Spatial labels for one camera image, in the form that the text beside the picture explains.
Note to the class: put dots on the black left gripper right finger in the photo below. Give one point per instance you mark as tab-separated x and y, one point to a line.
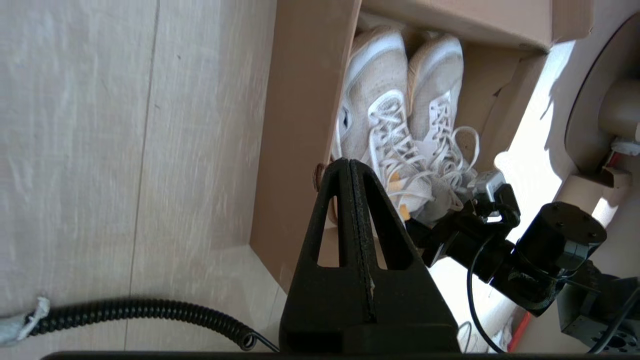
410	305

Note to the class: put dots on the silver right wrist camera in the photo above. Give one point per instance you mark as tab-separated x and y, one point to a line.
487	184

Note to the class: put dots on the brown cardboard shoe box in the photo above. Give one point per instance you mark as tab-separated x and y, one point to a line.
295	125

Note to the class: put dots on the beige round stand base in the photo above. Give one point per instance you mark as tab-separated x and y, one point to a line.
590	100

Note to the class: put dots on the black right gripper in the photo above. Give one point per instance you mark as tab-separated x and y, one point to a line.
465	245

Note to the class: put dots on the white mesh lace-up sneaker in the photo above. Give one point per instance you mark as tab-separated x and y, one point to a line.
375	75
435	75

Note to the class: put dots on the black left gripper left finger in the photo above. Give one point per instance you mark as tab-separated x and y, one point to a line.
320	300

